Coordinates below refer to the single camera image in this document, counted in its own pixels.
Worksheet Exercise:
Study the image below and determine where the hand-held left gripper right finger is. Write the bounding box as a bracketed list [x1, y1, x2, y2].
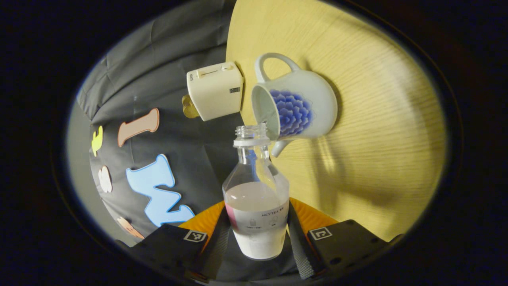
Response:
[287, 197, 404, 280]

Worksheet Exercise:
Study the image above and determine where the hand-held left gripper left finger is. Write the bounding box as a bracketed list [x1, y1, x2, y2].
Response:
[115, 201, 231, 283]

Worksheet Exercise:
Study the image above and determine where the clear plastic water bottle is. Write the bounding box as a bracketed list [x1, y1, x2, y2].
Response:
[221, 123, 290, 261]

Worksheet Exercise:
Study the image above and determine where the white blue-flowered teacup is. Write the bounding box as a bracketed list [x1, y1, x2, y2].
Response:
[251, 52, 339, 158]

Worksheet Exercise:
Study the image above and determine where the white toaster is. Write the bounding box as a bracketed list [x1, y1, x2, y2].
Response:
[187, 61, 244, 122]

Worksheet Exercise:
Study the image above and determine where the black backdrop cloth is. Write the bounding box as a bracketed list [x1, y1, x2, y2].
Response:
[75, 0, 247, 243]

